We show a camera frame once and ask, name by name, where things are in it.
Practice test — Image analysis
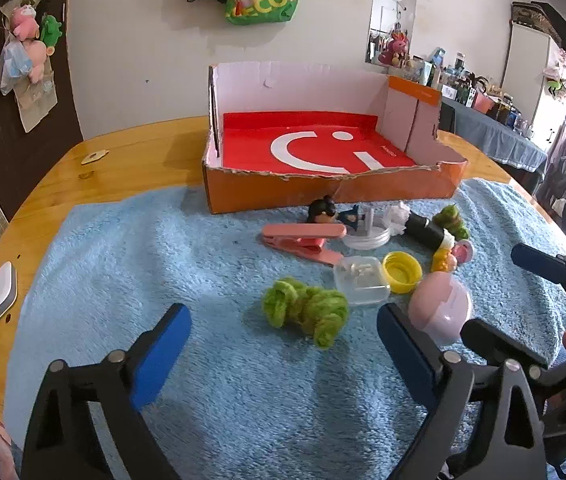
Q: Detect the large green fuzzy pipe-cleaner toy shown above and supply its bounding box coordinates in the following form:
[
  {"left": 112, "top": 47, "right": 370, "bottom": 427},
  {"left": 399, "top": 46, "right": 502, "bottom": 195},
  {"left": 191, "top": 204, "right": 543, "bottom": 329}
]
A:
[{"left": 262, "top": 280, "right": 350, "bottom": 350}]

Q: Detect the white refrigerator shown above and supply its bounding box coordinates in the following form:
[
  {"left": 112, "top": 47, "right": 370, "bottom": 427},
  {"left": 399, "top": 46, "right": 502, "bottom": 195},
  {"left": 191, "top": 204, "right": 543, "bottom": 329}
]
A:
[{"left": 500, "top": 22, "right": 566, "bottom": 161}]

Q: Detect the black-haired toy figurine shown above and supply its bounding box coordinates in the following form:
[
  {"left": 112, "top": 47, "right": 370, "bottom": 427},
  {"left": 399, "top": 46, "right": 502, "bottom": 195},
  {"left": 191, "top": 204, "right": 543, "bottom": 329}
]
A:
[{"left": 309, "top": 195, "right": 364, "bottom": 228}]

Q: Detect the wall mirror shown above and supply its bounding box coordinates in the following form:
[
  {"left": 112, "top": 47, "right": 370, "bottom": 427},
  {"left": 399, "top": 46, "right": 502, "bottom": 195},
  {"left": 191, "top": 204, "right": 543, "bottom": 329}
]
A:
[{"left": 365, "top": 0, "right": 420, "bottom": 68}]

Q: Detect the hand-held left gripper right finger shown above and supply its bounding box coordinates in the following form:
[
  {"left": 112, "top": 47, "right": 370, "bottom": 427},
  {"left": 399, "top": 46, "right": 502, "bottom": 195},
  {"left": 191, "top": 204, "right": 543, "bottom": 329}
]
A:
[{"left": 377, "top": 302, "right": 548, "bottom": 480}]

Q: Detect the side table with clutter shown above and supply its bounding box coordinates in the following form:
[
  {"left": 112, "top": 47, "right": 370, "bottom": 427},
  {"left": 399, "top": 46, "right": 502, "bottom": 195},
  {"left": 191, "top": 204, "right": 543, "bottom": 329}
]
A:
[{"left": 405, "top": 47, "right": 534, "bottom": 136}]

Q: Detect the small pink yellow toy figure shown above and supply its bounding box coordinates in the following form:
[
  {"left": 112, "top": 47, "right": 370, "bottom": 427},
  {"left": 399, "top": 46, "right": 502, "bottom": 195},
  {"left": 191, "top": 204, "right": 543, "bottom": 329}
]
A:
[{"left": 430, "top": 240, "right": 474, "bottom": 273}]

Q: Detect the clear round plastic lid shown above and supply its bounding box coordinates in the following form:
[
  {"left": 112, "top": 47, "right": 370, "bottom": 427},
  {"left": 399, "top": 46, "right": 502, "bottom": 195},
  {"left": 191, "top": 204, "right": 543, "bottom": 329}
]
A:
[{"left": 343, "top": 205, "right": 406, "bottom": 250}]

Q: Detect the pink red plush toy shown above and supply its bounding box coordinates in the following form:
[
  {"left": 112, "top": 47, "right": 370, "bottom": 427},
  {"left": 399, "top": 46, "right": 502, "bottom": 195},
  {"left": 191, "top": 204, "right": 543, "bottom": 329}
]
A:
[{"left": 380, "top": 30, "right": 410, "bottom": 68}]

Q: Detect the orange cardboard box red interior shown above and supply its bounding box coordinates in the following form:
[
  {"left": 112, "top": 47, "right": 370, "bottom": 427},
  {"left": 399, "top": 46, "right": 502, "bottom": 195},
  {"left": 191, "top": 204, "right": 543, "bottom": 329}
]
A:
[{"left": 201, "top": 60, "right": 468, "bottom": 215}]

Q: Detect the clear plastic case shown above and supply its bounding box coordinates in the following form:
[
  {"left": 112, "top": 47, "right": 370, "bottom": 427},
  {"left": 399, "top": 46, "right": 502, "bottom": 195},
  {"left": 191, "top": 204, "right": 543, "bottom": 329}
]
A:
[{"left": 334, "top": 256, "right": 392, "bottom": 307}]

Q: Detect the pink egg-shaped case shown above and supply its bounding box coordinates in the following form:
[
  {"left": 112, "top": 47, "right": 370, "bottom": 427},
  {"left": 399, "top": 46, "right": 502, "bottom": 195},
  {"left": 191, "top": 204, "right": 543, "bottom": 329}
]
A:
[{"left": 408, "top": 274, "right": 474, "bottom": 347}]

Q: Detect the light blue fluffy towel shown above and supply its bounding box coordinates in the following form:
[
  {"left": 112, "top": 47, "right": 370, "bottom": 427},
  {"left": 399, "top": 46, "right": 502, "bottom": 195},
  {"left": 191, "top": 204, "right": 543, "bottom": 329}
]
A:
[{"left": 3, "top": 177, "right": 566, "bottom": 480}]

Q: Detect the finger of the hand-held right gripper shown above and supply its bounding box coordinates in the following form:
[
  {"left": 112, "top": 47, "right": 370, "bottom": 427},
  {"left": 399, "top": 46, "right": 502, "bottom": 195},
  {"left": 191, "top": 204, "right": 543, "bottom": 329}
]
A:
[
  {"left": 510, "top": 243, "right": 566, "bottom": 321},
  {"left": 460, "top": 318, "right": 566, "bottom": 401}
]

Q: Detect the pink plastic clip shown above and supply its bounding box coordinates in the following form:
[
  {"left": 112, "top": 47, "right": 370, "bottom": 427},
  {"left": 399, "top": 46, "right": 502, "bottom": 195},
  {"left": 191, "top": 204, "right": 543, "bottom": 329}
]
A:
[{"left": 262, "top": 224, "right": 348, "bottom": 267}]

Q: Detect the dark brown door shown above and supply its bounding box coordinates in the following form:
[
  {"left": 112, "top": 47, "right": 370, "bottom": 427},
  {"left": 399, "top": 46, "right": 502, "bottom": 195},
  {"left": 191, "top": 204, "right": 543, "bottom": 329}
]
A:
[{"left": 0, "top": 0, "right": 84, "bottom": 221}]

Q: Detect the green plush toy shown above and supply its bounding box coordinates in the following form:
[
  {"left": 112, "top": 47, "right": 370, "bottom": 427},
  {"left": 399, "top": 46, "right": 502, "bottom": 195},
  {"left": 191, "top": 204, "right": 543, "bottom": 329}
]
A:
[{"left": 38, "top": 14, "right": 64, "bottom": 56}]

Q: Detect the yellow plastic cap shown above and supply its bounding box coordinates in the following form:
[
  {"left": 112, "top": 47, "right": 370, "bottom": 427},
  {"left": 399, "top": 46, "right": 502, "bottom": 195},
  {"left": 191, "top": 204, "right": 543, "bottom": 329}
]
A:
[{"left": 382, "top": 251, "right": 422, "bottom": 295}]

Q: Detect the beige hanging pouch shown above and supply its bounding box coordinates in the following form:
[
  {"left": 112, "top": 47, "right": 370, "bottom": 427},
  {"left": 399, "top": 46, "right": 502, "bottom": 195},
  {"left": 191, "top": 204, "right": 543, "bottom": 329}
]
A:
[{"left": 13, "top": 72, "right": 58, "bottom": 133}]

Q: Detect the dark bag on refrigerator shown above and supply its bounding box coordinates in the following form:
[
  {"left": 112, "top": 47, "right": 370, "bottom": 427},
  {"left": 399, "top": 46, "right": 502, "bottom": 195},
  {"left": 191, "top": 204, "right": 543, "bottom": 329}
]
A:
[{"left": 510, "top": 1, "right": 566, "bottom": 61}]

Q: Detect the black and white doll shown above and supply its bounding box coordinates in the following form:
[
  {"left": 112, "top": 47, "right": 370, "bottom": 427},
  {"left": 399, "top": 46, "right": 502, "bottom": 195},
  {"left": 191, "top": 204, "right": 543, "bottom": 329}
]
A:
[{"left": 393, "top": 201, "right": 456, "bottom": 256}]

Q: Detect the green black hanging toy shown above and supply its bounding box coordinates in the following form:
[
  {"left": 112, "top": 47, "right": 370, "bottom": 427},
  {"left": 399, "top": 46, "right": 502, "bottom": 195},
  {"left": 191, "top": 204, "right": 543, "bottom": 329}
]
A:
[{"left": 543, "top": 77, "right": 566, "bottom": 101}]

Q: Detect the small green fuzzy pipe-cleaner toy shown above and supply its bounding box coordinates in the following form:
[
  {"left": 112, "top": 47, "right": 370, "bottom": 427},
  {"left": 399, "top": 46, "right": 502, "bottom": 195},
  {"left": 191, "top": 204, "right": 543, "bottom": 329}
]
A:
[{"left": 432, "top": 205, "right": 470, "bottom": 241}]

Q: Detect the clear plastic bag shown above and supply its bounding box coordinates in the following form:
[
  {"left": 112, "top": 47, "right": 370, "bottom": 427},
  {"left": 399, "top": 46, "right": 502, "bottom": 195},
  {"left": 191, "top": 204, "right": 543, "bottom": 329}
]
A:
[{"left": 0, "top": 40, "right": 31, "bottom": 93}]

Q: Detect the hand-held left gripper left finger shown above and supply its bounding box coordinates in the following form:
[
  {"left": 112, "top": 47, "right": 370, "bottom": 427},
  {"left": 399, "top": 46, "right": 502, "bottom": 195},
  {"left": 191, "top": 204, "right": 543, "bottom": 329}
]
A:
[{"left": 22, "top": 303, "right": 194, "bottom": 480}]

